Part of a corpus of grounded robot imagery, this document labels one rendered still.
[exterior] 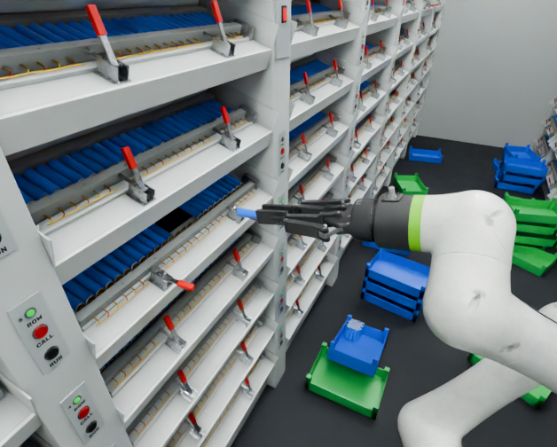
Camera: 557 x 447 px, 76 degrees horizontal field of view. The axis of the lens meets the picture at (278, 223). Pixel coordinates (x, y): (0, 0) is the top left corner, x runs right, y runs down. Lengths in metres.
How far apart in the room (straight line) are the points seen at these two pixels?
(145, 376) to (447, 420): 0.69
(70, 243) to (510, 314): 0.58
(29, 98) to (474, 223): 0.57
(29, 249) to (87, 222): 0.11
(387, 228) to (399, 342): 1.35
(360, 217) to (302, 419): 1.13
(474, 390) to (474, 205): 0.53
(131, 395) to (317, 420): 0.93
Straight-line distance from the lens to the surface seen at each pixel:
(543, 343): 0.61
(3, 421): 0.65
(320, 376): 1.71
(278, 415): 1.61
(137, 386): 0.84
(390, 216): 0.58
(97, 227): 0.59
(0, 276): 0.52
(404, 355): 1.86
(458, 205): 0.57
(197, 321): 0.92
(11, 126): 0.49
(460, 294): 0.51
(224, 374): 1.26
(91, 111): 0.54
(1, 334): 0.55
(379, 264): 2.04
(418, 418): 1.05
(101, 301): 0.70
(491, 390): 0.99
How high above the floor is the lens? 1.41
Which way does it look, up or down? 33 degrees down
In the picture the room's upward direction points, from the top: straight up
